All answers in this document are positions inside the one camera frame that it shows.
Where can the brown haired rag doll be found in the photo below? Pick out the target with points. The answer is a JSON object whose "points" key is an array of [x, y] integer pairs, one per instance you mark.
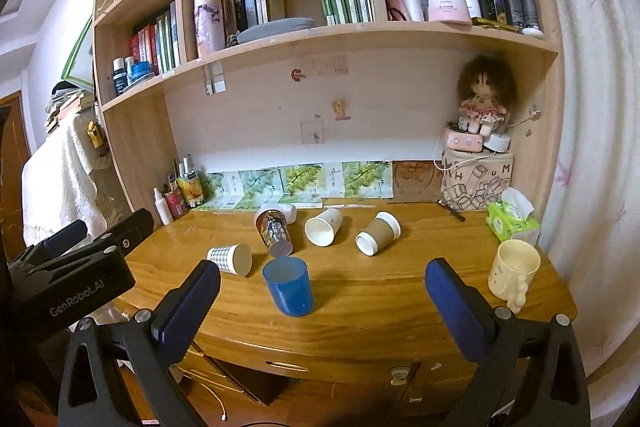
{"points": [[487, 92]]}

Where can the blue lidded jar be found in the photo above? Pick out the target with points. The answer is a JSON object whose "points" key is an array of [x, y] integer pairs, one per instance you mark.
{"points": [[140, 71]]}

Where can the black pen on desk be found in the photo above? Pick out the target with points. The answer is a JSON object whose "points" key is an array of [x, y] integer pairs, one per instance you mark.
{"points": [[453, 212]]}

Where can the blue plastic cup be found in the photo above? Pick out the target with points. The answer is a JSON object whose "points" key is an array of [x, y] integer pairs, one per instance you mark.
{"points": [[288, 281]]}

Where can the pink cosmetic jar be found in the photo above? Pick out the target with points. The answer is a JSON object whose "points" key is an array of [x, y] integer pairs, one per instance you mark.
{"points": [[449, 12]]}

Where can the red pen holder can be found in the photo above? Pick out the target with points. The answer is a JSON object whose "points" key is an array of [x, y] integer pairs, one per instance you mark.
{"points": [[176, 204]]}

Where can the dark bottle white cap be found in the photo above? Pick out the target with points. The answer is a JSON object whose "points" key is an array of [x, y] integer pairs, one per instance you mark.
{"points": [[120, 76]]}

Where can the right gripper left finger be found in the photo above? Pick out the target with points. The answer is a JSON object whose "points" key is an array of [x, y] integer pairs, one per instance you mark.
{"points": [[93, 392]]}

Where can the white floral cylinder tin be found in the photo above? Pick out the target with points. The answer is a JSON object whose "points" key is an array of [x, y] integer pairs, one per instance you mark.
{"points": [[209, 26]]}

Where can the green leaf poster strip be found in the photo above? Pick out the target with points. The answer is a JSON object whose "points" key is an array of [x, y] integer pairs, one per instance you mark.
{"points": [[301, 185]]}

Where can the white lace cloth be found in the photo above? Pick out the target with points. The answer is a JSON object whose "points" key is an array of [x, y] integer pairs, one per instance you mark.
{"points": [[66, 180]]}

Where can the white tape roll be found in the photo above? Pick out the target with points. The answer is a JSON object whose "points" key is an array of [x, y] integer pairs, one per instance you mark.
{"points": [[498, 142]]}

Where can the picture printed metallic cup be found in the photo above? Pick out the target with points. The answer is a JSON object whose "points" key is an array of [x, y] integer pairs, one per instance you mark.
{"points": [[272, 226]]}

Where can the plain white paper cup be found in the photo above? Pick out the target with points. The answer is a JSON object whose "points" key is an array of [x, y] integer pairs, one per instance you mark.
{"points": [[322, 229]]}

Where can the wooden desk with shelves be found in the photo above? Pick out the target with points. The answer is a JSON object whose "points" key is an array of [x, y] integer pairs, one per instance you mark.
{"points": [[356, 87]]}

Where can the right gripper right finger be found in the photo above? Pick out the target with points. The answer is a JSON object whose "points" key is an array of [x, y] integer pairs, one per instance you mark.
{"points": [[529, 373]]}

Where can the pink small box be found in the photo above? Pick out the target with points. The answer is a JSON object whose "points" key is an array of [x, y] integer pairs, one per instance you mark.
{"points": [[462, 141]]}

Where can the green tissue pack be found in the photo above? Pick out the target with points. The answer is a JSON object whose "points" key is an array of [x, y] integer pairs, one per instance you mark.
{"points": [[511, 217]]}

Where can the yellow printed canister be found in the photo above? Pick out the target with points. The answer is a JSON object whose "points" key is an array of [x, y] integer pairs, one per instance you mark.
{"points": [[191, 189]]}

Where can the cream ceramic mug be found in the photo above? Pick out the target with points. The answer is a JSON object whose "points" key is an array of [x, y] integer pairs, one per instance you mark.
{"points": [[514, 267]]}

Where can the brown sleeved paper cup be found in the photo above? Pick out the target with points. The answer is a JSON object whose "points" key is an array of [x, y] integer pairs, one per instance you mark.
{"points": [[381, 232]]}

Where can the checkered paper cup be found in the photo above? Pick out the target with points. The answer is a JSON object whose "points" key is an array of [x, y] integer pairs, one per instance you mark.
{"points": [[234, 259]]}

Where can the printed canvas bag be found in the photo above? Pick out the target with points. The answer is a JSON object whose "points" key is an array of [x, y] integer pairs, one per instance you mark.
{"points": [[471, 181]]}

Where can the white spray bottle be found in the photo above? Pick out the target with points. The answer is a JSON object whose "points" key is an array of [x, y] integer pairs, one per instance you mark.
{"points": [[162, 207]]}

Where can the grey flat plate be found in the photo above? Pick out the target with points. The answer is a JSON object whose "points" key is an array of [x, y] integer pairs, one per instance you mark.
{"points": [[274, 28]]}

